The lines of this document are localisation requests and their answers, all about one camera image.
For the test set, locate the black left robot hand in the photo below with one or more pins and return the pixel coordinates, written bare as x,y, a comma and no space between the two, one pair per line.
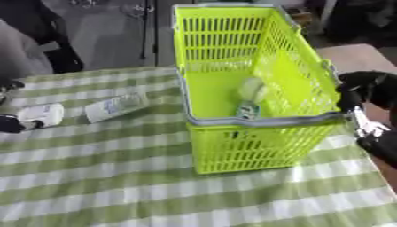
9,124

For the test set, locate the small white bottle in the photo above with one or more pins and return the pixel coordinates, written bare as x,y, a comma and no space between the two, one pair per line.
44,113

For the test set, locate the white bottle with blue label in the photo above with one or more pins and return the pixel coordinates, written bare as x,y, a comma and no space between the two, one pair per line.
116,106

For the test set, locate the lime green plastic basket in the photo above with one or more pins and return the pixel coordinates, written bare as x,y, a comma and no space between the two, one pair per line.
217,88

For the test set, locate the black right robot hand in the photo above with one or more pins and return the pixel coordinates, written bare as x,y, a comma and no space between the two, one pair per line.
369,85

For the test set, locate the white bottle with green label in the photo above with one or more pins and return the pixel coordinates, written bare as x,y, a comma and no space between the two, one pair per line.
252,88

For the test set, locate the black chair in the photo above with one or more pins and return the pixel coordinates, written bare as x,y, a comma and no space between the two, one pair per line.
64,56

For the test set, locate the black tripod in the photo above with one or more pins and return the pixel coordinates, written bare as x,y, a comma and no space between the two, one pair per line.
155,32

